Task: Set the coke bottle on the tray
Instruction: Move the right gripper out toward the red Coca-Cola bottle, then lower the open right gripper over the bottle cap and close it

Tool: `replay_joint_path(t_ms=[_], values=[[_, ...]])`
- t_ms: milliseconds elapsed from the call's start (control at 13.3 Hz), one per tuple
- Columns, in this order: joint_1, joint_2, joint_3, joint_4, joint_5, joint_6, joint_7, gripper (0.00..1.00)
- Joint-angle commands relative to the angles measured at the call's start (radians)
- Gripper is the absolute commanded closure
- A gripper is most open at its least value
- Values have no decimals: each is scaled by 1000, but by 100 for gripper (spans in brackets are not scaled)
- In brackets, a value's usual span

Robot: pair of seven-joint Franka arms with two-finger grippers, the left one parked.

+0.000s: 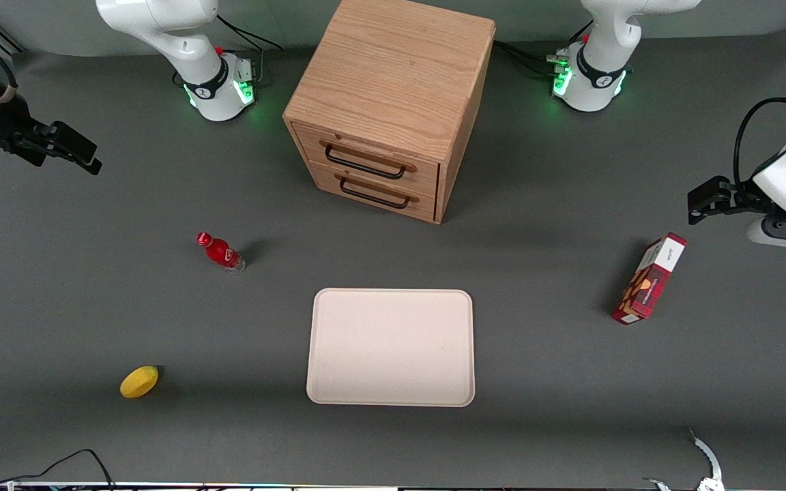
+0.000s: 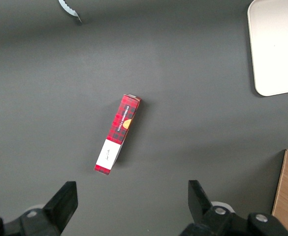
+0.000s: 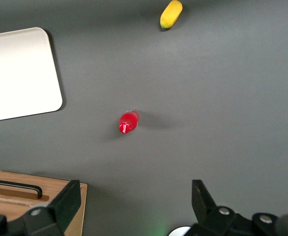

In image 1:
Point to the red coke bottle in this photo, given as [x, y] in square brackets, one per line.
[221, 254]

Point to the white plastic clamp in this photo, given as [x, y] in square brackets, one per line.
[709, 458]

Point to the yellow lemon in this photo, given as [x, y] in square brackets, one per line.
[139, 382]

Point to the red cracker box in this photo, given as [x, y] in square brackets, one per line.
[649, 283]

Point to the oak wood drawer front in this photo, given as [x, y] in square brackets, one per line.
[427, 179]
[424, 208]

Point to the oak wood drawer cabinet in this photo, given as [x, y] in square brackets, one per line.
[393, 68]

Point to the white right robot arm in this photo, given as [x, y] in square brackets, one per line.
[195, 41]

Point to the beige rectangular tray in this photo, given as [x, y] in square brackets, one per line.
[390, 348]

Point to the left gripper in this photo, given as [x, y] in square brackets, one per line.
[739, 196]

